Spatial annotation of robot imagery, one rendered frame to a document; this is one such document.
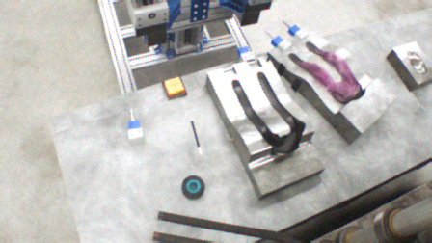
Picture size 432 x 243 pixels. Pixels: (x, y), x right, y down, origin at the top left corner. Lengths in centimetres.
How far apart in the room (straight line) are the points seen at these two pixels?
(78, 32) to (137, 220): 177
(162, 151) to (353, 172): 73
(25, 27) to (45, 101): 68
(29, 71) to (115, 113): 132
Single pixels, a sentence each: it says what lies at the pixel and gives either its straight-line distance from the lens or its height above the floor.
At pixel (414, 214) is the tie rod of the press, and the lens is 87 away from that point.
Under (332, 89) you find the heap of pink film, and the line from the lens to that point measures 153.
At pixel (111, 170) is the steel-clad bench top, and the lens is 139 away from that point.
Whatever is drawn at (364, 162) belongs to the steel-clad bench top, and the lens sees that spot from 156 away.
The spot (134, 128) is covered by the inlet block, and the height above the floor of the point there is 85.
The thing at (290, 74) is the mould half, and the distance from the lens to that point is 157.
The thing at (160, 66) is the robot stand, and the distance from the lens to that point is 229.
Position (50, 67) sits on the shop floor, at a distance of 268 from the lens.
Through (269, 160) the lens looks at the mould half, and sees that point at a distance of 136.
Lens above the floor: 209
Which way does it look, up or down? 63 degrees down
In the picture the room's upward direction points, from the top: 10 degrees clockwise
